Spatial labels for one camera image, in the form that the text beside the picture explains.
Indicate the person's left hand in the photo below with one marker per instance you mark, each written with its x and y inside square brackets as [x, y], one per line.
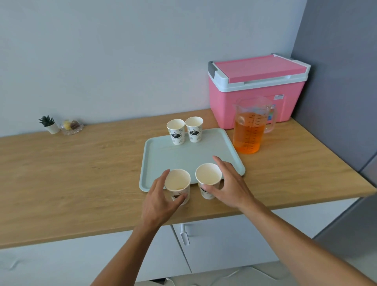
[157, 206]

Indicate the person's right hand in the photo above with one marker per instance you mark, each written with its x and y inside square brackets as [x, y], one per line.
[235, 191]

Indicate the white printed paper cup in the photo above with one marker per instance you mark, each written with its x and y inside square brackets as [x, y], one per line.
[176, 179]
[194, 128]
[175, 129]
[208, 173]

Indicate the light green plastic tray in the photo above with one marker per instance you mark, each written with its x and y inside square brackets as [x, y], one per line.
[182, 156]

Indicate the clear plastic measuring jug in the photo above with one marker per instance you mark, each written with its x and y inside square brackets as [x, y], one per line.
[253, 104]

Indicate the person's left forearm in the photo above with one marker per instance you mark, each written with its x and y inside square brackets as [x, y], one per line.
[126, 262]

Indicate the person's right forearm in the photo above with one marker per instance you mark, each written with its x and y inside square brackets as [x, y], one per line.
[294, 250]

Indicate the glass dish with sweets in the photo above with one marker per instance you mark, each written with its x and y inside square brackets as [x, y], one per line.
[71, 127]

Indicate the pink cooler box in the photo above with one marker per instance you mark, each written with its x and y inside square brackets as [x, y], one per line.
[259, 69]

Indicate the small potted plant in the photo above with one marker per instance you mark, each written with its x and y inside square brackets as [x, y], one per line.
[50, 125]

